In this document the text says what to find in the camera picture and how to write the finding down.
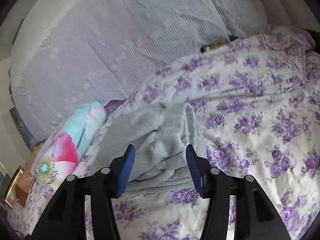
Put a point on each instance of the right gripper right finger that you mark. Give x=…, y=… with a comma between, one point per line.
x=213, y=184

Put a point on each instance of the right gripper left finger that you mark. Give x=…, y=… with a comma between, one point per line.
x=106, y=184

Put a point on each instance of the grey sweatpants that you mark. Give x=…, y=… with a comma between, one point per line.
x=160, y=134

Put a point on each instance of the folded floral pink teal quilt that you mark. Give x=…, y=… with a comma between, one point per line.
x=66, y=146

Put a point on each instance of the brown pillow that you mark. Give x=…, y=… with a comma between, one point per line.
x=26, y=179

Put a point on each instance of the blue patterned cloth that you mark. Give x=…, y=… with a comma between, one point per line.
x=26, y=135

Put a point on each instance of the purple floral bed sheet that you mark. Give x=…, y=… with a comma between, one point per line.
x=257, y=101

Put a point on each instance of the white lace headboard cover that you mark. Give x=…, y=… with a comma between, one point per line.
x=68, y=52

